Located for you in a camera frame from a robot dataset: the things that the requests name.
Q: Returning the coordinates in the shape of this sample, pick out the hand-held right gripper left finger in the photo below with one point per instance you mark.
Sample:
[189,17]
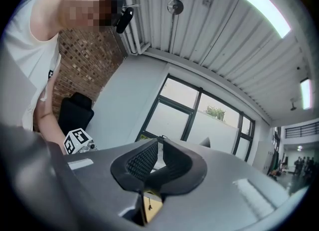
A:
[99,175]

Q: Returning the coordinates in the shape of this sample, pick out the black balcony railing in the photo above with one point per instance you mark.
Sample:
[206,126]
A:
[302,130]

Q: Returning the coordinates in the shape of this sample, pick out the person's white shirt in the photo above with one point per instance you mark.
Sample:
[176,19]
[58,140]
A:
[27,60]

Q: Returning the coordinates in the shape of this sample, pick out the round ceiling detector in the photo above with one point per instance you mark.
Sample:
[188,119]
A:
[175,6]

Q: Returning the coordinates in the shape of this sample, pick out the person's head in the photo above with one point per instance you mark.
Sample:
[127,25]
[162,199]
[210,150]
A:
[87,3]

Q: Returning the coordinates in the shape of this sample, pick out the black-framed window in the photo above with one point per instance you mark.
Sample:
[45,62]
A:
[197,100]

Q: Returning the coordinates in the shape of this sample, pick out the group of people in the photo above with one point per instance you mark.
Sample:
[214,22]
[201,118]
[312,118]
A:
[305,166]

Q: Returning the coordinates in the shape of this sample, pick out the black head-worn camera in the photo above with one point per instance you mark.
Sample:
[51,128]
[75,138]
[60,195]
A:
[124,19]

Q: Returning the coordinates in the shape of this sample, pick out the small rectangular ceiling light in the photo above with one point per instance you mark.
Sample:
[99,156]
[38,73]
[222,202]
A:
[306,93]

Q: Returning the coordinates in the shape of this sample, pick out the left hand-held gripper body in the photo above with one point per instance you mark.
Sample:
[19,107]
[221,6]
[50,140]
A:
[76,141]

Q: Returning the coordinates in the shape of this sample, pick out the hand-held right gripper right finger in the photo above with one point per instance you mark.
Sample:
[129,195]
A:
[219,190]

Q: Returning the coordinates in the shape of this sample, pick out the person's left forearm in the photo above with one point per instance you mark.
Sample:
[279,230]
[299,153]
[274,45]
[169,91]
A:
[47,120]

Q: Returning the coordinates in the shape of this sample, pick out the white ceiling pipes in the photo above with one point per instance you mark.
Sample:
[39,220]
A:
[135,26]

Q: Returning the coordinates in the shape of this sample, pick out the beige lockers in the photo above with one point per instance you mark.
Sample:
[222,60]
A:
[266,156]

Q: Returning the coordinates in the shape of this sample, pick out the black office chair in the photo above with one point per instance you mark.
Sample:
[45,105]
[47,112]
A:
[74,113]

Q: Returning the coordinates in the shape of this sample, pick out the ceiling-mounted camera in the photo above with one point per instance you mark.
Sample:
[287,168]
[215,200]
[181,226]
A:
[293,104]

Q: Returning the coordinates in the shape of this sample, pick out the long ceiling light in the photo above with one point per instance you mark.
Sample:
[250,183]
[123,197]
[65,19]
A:
[259,6]

